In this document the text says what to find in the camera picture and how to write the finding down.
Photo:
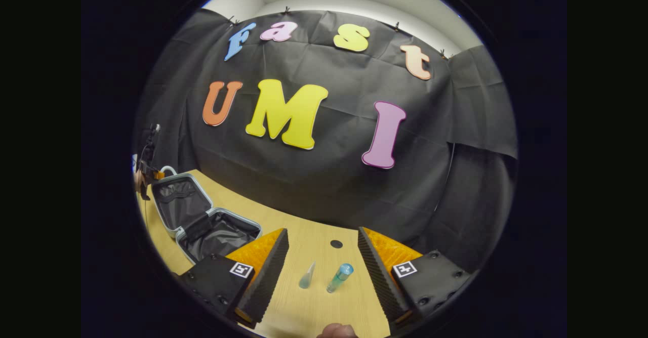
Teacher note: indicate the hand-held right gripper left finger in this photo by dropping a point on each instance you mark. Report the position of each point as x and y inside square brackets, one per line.
[268, 282]

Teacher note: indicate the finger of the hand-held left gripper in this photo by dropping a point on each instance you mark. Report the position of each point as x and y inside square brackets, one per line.
[159, 175]

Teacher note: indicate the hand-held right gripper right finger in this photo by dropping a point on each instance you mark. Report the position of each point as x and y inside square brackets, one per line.
[382, 282]

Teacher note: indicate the light blue suitcase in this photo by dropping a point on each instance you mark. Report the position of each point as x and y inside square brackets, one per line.
[177, 201]

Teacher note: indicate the white and blue squeeze tube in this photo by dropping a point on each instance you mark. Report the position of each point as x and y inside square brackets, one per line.
[306, 279]

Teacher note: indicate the teal bottle with blue cap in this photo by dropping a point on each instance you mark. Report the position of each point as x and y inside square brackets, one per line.
[339, 277]

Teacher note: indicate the black backdrop cloth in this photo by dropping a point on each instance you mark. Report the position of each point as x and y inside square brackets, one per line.
[329, 186]

